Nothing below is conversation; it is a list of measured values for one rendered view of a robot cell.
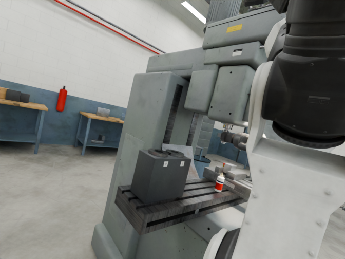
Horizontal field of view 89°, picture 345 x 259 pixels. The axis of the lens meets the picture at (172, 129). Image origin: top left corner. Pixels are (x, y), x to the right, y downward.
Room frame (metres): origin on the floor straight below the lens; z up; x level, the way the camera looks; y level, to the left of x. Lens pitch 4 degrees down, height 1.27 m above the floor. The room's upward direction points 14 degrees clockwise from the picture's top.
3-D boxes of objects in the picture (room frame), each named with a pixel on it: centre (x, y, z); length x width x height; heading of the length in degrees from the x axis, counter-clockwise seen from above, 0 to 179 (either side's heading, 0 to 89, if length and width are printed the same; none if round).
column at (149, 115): (1.52, 0.10, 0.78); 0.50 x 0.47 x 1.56; 42
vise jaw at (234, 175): (1.12, -0.47, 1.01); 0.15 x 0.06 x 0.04; 131
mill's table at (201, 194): (1.10, -0.36, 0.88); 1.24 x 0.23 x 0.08; 132
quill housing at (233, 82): (1.06, -0.31, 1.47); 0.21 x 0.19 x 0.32; 132
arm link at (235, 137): (0.98, -0.36, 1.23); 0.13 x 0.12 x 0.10; 118
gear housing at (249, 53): (1.09, -0.29, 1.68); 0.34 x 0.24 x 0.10; 42
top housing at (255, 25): (1.07, -0.30, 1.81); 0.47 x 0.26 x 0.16; 42
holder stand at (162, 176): (0.79, 0.00, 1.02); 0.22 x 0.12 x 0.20; 134
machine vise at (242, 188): (1.14, -0.45, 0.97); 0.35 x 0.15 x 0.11; 41
